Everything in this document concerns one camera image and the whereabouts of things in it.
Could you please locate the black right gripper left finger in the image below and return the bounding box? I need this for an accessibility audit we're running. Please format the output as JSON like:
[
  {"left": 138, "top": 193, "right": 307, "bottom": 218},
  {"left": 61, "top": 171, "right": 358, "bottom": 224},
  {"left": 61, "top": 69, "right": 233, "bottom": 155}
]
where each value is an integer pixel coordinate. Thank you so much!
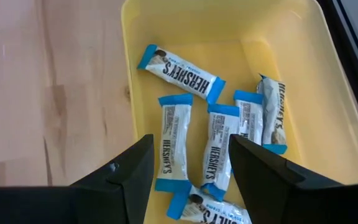
[{"left": 70, "top": 134, "right": 155, "bottom": 224}]

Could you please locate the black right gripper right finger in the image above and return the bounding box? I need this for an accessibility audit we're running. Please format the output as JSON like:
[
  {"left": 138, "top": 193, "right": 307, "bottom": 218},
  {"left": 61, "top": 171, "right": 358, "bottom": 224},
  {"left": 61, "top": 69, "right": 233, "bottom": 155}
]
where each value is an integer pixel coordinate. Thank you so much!
[{"left": 228, "top": 133, "right": 344, "bottom": 224}]

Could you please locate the white blue Hershey's bar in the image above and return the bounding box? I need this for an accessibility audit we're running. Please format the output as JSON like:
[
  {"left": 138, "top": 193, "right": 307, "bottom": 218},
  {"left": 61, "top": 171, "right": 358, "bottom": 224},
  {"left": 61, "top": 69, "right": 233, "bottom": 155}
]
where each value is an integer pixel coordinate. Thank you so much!
[
  {"left": 136, "top": 44, "right": 227, "bottom": 105},
  {"left": 255, "top": 73, "right": 289, "bottom": 156},
  {"left": 165, "top": 184, "right": 254, "bottom": 224},
  {"left": 232, "top": 89, "right": 265, "bottom": 147},
  {"left": 200, "top": 103, "right": 241, "bottom": 203},
  {"left": 154, "top": 93, "right": 195, "bottom": 194}
]

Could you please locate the yellow plastic bin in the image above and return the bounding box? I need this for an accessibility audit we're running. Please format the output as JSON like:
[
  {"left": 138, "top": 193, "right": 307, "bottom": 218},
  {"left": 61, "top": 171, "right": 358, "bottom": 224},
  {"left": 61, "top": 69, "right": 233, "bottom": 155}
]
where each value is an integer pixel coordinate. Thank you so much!
[{"left": 120, "top": 0, "right": 358, "bottom": 224}]

